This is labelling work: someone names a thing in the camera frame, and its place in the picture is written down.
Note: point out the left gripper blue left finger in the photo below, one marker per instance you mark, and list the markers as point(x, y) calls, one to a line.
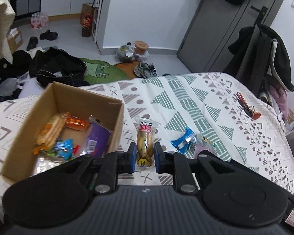
point(130, 160)

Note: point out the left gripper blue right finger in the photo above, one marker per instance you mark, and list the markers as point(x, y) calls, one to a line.
point(159, 157)

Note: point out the yellow bread stick packet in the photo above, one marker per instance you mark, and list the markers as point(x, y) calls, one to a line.
point(145, 141)

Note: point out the long cream cake packet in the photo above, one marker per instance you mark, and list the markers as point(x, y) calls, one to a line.
point(97, 141)

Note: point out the orange snack packet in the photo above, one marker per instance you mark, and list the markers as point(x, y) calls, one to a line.
point(76, 123)

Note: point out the blue silver snack packet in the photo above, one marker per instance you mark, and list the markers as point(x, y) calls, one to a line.
point(64, 149)

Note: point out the orange label cracker packet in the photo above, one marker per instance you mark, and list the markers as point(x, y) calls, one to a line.
point(49, 135)

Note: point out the blue wrapped snack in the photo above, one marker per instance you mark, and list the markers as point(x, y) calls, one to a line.
point(182, 144)

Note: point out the purple clear snack packet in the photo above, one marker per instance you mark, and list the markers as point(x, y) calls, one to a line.
point(199, 148)

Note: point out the round biscuit green wrapper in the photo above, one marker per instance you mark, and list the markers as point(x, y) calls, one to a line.
point(203, 142)

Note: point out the patterned white bedspread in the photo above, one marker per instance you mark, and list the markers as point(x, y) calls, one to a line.
point(207, 104)

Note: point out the clear white candy packet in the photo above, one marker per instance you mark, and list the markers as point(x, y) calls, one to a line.
point(45, 162)

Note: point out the grey sneaker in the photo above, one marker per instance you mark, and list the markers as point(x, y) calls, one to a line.
point(145, 70)

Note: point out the green cartoon rug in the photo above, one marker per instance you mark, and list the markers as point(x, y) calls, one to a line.
point(102, 72)

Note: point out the plastic bag with items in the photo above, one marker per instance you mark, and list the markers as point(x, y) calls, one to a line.
point(126, 53)

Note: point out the wooden lid jar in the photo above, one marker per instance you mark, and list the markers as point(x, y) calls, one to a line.
point(141, 47)

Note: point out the black clothes pile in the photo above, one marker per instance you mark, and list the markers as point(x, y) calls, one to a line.
point(53, 65)

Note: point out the pink garment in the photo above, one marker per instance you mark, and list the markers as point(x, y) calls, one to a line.
point(279, 95)

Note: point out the dark soda bottle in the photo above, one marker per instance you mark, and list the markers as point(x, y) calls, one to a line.
point(87, 25)

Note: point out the dark coat on chair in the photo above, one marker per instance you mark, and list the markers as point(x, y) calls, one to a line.
point(257, 50)

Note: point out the grey door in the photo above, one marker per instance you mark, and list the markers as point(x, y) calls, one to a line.
point(215, 26)

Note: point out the black shoe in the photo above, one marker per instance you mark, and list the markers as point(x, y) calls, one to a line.
point(48, 35)
point(33, 41)

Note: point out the white shelf rack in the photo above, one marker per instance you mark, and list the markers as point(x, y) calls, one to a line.
point(97, 5)

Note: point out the water bottle pack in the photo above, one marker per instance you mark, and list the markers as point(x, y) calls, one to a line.
point(39, 20)

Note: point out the small cardboard box floor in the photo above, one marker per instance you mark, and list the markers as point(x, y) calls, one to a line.
point(14, 38)

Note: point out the cream dotted cloth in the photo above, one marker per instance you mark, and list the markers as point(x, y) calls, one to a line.
point(7, 16)

